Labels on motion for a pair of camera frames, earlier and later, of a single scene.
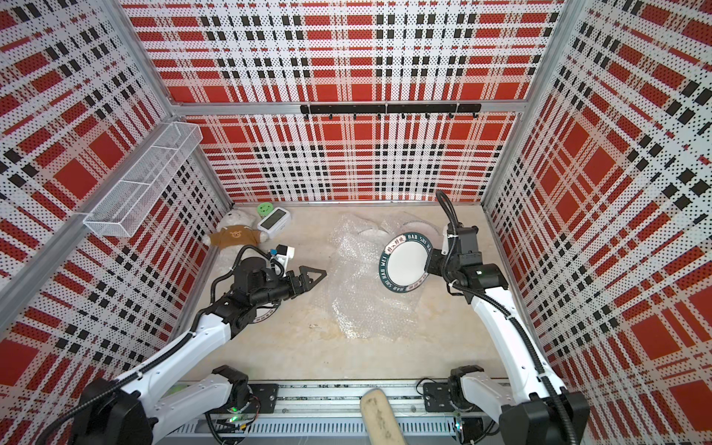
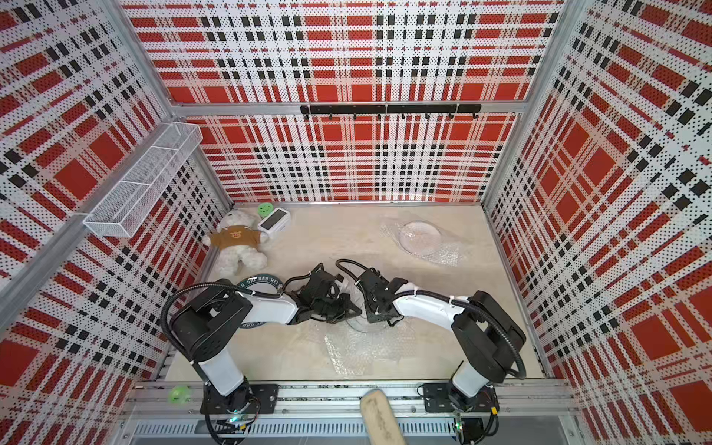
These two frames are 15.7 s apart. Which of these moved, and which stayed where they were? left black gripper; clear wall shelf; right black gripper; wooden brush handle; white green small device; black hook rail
Moved: left black gripper; right black gripper
Stayed: wooden brush handle; white green small device; black hook rail; clear wall shelf
